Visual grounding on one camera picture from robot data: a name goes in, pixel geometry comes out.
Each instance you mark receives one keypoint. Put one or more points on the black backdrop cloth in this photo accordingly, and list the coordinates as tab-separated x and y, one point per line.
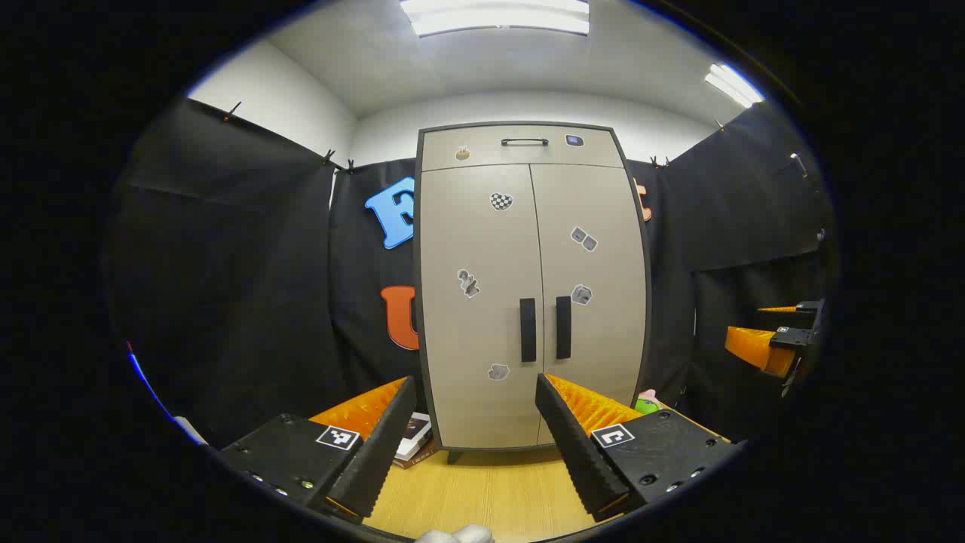
226	264

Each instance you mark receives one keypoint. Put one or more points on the wide ceiling light panel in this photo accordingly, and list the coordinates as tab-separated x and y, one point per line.
494	16

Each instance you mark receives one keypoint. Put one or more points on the white paper sheet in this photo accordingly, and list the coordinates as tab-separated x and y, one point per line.
190	431

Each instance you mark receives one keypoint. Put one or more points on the green object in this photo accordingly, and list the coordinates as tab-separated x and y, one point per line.
645	406

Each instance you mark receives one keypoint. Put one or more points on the grey double-door shoe cabinet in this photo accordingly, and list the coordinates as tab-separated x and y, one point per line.
454	455

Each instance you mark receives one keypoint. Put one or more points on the grey cabinet drawer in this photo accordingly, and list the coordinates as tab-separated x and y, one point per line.
482	154

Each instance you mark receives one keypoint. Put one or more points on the grey cabinet door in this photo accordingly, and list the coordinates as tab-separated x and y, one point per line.
603	339
467	362

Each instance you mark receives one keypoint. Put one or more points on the brown book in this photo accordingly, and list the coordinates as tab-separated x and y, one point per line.
415	460

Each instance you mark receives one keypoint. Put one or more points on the narrow ceiling light panel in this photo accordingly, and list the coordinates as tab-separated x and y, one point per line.
733	84

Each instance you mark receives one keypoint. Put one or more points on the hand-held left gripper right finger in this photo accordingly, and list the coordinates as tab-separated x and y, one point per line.
577	452

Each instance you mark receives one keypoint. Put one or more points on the standing banner poster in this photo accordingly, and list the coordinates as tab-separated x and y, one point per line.
139	375

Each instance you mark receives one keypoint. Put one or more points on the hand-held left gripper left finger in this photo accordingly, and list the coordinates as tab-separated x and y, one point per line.
377	460

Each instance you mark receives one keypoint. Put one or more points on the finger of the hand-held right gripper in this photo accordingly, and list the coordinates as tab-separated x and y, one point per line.
754	348
810	311

